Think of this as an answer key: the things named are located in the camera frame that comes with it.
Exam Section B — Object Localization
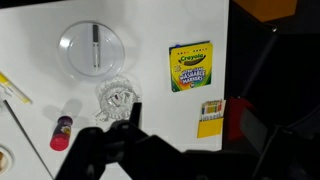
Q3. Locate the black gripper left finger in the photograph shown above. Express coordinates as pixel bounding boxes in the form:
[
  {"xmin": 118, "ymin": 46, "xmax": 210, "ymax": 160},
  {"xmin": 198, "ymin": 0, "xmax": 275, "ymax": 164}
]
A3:
[{"xmin": 111, "ymin": 102, "xmax": 188, "ymax": 180}]

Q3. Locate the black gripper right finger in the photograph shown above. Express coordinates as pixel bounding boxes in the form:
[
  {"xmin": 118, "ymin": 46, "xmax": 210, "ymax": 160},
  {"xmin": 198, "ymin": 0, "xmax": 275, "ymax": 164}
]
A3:
[{"xmin": 239, "ymin": 107, "xmax": 301, "ymax": 180}]

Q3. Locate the cut crystal glass bowl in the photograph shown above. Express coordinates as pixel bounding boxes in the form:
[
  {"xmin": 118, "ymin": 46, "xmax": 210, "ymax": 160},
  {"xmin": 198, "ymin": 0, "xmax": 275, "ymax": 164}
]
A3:
[{"xmin": 95, "ymin": 75, "xmax": 143, "ymax": 122}]

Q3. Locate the red object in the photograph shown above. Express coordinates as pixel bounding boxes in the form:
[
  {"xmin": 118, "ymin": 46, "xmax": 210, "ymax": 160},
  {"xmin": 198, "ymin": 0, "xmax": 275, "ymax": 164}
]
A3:
[{"xmin": 225, "ymin": 95, "xmax": 256, "ymax": 142}]

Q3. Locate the yellow crayon box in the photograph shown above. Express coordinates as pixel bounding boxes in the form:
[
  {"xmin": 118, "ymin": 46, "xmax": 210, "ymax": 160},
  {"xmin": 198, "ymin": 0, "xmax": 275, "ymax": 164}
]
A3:
[{"xmin": 196, "ymin": 98, "xmax": 227, "ymax": 139}]

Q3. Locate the white board with dark edge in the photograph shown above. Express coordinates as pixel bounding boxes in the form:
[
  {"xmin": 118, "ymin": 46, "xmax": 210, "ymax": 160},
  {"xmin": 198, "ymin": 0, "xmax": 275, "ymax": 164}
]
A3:
[{"xmin": 0, "ymin": 99, "xmax": 55, "ymax": 180}]

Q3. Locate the small bottle with pink cap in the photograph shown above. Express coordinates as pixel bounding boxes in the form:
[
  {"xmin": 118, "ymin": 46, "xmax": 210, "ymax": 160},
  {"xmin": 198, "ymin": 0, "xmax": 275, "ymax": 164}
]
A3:
[{"xmin": 49, "ymin": 115, "xmax": 74, "ymax": 152}]

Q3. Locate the Crayola washable markers box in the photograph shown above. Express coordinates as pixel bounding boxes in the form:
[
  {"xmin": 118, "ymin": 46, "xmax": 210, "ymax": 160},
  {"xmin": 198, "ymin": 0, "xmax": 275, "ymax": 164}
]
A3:
[{"xmin": 168, "ymin": 40, "xmax": 213, "ymax": 93}]

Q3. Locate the round white dish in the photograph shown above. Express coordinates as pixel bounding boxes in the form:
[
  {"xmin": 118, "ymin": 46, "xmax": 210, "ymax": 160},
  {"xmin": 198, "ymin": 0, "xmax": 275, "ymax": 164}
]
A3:
[{"xmin": 0, "ymin": 144, "xmax": 15, "ymax": 177}]

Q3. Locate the orange box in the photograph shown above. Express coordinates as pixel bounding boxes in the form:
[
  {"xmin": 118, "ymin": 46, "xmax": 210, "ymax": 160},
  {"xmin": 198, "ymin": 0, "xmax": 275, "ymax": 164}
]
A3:
[{"xmin": 233, "ymin": 0, "xmax": 298, "ymax": 23}]

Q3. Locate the white marker with black cap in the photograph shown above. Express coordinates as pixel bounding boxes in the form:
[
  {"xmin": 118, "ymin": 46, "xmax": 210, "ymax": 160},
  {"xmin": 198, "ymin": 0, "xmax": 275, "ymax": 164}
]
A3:
[{"xmin": 91, "ymin": 23, "xmax": 101, "ymax": 69}]

